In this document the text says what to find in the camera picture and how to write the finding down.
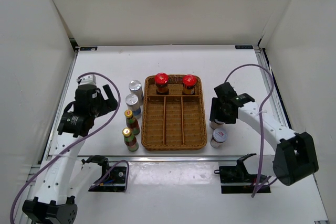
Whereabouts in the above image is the silver-lid spice shaker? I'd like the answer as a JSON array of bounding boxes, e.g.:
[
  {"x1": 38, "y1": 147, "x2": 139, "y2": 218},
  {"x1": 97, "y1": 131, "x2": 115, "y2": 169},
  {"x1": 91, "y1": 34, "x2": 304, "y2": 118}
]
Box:
[
  {"x1": 129, "y1": 80, "x2": 144, "y2": 103},
  {"x1": 125, "y1": 94, "x2": 142, "y2": 119}
]

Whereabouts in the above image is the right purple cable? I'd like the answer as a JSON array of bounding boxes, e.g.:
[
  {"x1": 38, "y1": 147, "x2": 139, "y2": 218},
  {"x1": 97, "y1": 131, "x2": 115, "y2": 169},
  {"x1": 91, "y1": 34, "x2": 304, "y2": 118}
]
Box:
[{"x1": 224, "y1": 63, "x2": 279, "y2": 198}]

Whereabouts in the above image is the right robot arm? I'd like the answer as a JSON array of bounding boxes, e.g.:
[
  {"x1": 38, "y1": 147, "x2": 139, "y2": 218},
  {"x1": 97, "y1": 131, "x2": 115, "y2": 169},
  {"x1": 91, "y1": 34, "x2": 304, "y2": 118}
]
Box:
[{"x1": 210, "y1": 82, "x2": 319, "y2": 186}]

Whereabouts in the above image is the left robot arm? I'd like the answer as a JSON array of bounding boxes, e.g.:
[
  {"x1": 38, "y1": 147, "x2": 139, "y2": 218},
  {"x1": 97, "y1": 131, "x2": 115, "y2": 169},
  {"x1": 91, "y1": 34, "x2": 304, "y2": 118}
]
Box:
[{"x1": 22, "y1": 81, "x2": 120, "y2": 223}]

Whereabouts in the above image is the white-lid sauce jar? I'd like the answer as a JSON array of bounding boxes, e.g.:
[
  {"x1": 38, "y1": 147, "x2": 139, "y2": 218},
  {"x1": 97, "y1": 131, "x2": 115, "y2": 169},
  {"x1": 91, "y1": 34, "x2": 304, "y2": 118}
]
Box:
[
  {"x1": 209, "y1": 120, "x2": 224, "y2": 130},
  {"x1": 210, "y1": 128, "x2": 227, "y2": 148}
]

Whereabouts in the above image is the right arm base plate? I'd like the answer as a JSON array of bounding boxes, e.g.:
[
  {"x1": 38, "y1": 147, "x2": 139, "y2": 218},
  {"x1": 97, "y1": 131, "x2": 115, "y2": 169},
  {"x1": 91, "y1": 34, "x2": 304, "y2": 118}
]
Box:
[{"x1": 214, "y1": 153, "x2": 271, "y2": 194}]

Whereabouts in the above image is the brown wicker divided basket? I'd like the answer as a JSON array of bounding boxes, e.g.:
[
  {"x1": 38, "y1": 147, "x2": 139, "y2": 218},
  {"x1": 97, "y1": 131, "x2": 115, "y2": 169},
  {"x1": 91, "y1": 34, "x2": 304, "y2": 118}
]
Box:
[{"x1": 141, "y1": 74, "x2": 207, "y2": 151}]

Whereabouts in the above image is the aluminium table frame rail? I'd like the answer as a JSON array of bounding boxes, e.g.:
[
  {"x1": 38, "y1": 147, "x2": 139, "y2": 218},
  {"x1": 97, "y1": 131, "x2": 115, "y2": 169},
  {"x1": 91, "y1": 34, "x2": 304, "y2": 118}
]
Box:
[{"x1": 26, "y1": 45, "x2": 297, "y2": 183}]

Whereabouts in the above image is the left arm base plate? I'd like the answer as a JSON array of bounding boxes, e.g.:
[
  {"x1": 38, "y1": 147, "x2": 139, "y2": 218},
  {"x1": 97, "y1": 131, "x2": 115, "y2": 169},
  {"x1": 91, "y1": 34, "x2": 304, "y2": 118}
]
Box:
[{"x1": 88, "y1": 160, "x2": 130, "y2": 193}]

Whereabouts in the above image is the yellow-cap sauce bottle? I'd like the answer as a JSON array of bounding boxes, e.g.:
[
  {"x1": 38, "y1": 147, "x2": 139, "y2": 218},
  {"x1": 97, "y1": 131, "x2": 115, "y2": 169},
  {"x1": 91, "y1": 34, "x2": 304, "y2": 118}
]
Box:
[
  {"x1": 122, "y1": 127, "x2": 139, "y2": 152},
  {"x1": 124, "y1": 110, "x2": 141, "y2": 135}
]

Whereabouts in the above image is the red-lid sauce jar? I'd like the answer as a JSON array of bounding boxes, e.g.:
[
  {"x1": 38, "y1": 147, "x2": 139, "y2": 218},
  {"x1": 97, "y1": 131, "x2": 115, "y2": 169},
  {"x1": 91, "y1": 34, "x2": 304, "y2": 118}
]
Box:
[
  {"x1": 154, "y1": 72, "x2": 169, "y2": 95},
  {"x1": 182, "y1": 74, "x2": 197, "y2": 95}
]

